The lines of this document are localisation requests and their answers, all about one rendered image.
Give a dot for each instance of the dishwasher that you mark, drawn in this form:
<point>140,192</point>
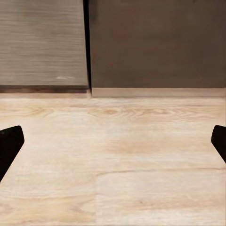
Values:
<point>44,44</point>

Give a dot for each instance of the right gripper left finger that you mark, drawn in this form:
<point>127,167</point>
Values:
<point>11,141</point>

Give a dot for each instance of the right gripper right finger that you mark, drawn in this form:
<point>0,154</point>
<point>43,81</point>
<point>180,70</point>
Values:
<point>218,139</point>

